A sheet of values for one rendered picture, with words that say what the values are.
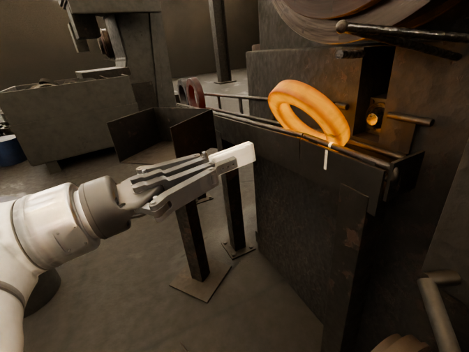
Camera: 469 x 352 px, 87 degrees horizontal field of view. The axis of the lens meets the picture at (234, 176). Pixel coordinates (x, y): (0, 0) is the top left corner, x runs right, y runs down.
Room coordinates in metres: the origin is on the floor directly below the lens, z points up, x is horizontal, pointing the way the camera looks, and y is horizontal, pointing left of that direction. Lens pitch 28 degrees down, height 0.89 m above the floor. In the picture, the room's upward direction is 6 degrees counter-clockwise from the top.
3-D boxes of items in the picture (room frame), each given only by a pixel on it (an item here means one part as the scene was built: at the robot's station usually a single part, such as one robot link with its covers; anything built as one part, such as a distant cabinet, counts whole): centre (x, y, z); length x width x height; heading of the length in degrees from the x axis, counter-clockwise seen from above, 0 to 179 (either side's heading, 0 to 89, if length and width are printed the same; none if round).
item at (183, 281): (0.80, 0.21, 0.36); 0.26 x 0.20 x 0.72; 59
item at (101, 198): (0.28, 0.14, 0.73); 0.09 x 0.08 x 0.07; 114
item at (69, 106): (2.68, 1.53, 0.39); 1.03 x 0.83 x 0.79; 118
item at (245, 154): (0.34, 0.00, 0.74); 0.07 x 0.01 x 0.03; 114
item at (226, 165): (0.31, 0.01, 0.74); 0.05 x 0.03 x 0.01; 114
